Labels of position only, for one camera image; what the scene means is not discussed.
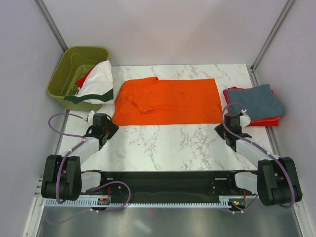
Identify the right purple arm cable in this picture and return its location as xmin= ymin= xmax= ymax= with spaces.
xmin=221 ymin=103 xmax=297 ymax=209

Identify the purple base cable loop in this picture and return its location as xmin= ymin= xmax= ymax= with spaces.
xmin=44 ymin=181 xmax=133 ymax=225

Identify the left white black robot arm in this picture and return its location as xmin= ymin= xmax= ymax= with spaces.
xmin=41 ymin=113 xmax=119 ymax=204

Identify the olive green plastic bin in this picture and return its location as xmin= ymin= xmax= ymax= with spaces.
xmin=46 ymin=46 xmax=108 ymax=112

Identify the left aluminium frame post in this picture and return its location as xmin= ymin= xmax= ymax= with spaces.
xmin=34 ymin=0 xmax=68 ymax=52

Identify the aluminium extrusion rail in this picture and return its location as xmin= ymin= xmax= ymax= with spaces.
xmin=35 ymin=177 xmax=43 ymax=197

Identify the aluminium frame post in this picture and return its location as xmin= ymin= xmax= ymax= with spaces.
xmin=250 ymin=0 xmax=296 ymax=72
xmin=34 ymin=0 xmax=68 ymax=52

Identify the orange t shirt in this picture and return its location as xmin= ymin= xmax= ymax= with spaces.
xmin=112 ymin=77 xmax=222 ymax=126

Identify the folded magenta t shirt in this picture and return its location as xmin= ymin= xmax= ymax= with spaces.
xmin=222 ymin=86 xmax=281 ymax=121

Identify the right aluminium frame post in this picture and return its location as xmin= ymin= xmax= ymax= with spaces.
xmin=250 ymin=0 xmax=296 ymax=72

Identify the folded grey-blue t shirt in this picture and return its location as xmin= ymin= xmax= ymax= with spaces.
xmin=225 ymin=84 xmax=287 ymax=122

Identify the white red green t shirt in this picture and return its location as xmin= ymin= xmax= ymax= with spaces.
xmin=64 ymin=60 xmax=114 ymax=105

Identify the white slotted cable duct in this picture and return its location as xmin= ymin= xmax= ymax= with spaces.
xmin=45 ymin=196 xmax=246 ymax=208

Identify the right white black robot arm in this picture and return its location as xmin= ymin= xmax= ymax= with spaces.
xmin=215 ymin=113 xmax=303 ymax=208

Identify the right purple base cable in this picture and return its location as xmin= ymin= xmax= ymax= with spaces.
xmin=228 ymin=194 xmax=259 ymax=215

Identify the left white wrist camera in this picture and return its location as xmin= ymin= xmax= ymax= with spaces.
xmin=82 ymin=111 xmax=96 ymax=123

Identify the folded red-orange t shirt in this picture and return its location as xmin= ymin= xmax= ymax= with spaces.
xmin=248 ymin=117 xmax=281 ymax=127

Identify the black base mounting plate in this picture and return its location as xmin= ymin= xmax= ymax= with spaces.
xmin=87 ymin=171 xmax=254 ymax=203

